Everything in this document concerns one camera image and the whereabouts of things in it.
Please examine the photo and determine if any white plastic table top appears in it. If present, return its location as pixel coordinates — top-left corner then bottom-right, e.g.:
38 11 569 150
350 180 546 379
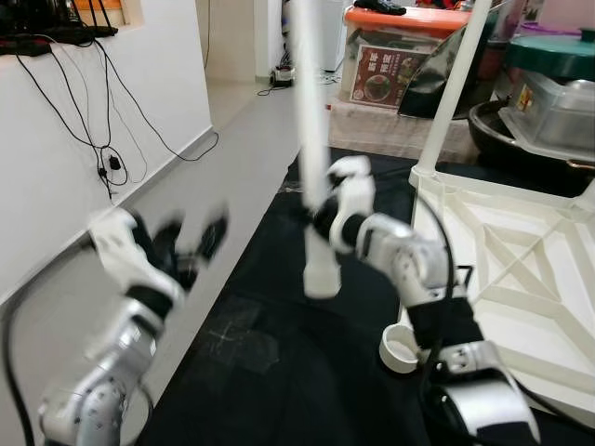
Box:
379 165 595 428

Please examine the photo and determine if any white lace cloth cover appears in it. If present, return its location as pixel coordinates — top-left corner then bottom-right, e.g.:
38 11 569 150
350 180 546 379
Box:
327 98 480 166

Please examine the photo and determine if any black tablecloth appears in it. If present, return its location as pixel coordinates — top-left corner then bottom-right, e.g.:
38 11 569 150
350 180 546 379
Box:
138 149 595 446

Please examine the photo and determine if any orange-lid clear storage box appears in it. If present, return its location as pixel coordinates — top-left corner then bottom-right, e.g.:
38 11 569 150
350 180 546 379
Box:
339 5 475 111

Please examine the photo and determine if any clear plastic storage container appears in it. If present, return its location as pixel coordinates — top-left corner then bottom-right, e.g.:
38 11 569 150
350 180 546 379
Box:
499 72 595 161

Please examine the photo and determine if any black wok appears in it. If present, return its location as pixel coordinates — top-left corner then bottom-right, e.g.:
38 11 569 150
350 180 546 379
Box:
468 98 595 173

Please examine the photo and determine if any small black remote-like object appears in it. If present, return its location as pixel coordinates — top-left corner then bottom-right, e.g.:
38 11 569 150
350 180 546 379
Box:
353 0 408 16

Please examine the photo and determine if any green pot lid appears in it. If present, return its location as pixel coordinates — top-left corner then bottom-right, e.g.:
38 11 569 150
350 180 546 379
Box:
507 28 595 83

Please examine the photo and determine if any black router box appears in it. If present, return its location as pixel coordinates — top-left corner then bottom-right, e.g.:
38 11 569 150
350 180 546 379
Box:
0 0 120 57

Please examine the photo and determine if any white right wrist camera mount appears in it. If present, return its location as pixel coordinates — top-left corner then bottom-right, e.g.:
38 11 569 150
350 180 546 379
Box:
325 155 377 254

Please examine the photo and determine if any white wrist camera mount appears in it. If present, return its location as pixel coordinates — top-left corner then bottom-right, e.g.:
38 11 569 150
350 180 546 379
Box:
325 155 377 254
88 206 185 303

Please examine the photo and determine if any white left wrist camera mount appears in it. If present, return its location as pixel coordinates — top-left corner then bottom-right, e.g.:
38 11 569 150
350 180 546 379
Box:
88 206 185 303

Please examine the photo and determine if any thin black floor cable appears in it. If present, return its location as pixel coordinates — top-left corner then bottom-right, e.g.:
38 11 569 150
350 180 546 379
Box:
14 37 221 196

